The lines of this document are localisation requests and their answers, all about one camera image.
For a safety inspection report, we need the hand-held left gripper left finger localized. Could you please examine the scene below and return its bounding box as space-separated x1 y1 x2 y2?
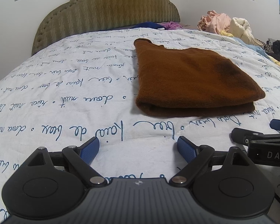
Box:
19 137 107 187

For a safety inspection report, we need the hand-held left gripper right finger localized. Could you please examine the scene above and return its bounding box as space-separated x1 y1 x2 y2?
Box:
169 136 258 187

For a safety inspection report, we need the brown knit sweater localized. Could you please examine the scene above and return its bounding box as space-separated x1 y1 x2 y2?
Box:
133 38 266 118

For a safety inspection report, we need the pink clothes pile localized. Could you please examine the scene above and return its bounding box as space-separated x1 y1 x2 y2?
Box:
197 10 234 34

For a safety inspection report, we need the white script-printed quilt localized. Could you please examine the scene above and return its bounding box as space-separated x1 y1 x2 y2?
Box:
0 27 280 222

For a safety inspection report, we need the black white zigzag cloth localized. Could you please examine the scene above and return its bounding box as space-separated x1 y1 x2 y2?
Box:
254 40 275 53

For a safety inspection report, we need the light blue cloth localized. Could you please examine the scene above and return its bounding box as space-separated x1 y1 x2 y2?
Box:
235 37 271 57

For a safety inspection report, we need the cream puffer jacket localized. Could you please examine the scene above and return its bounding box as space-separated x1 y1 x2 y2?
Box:
228 17 254 46

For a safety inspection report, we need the purple cloth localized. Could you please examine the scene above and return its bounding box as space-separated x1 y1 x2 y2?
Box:
160 21 181 30

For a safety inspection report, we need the dark blue cloth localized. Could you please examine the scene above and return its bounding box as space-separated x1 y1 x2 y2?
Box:
133 21 164 30

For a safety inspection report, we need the olive padded headboard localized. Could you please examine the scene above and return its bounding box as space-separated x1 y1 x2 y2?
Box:
31 0 181 57

